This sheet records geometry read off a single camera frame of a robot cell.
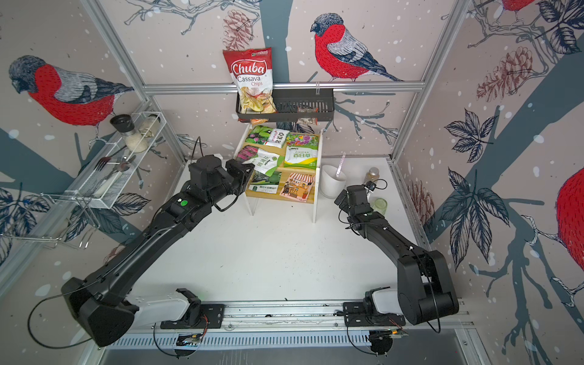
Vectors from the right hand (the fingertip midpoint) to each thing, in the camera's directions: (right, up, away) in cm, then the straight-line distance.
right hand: (347, 197), depth 91 cm
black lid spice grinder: (-78, +21, -14) cm, 82 cm away
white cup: (-6, +5, +4) cm, 8 cm away
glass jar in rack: (-77, +27, -7) cm, 82 cm away
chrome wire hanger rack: (-85, -1, -34) cm, 92 cm away
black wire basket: (-23, +44, +16) cm, 51 cm away
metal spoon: (-77, +12, -20) cm, 80 cm away
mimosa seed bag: (-32, +24, -10) cm, 41 cm away
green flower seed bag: (-19, +18, -15) cm, 30 cm away
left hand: (-32, +14, -23) cm, 42 cm away
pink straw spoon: (-1, +14, +9) cm, 17 cm away
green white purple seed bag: (-31, +14, -19) cm, 39 cm away
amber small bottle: (+14, +9, +10) cm, 19 cm away
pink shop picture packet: (-20, +5, -2) cm, 21 cm away
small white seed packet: (-28, +23, -10) cm, 38 cm away
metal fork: (-83, +13, -22) cm, 86 cm away
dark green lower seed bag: (-35, +6, -1) cm, 35 cm away
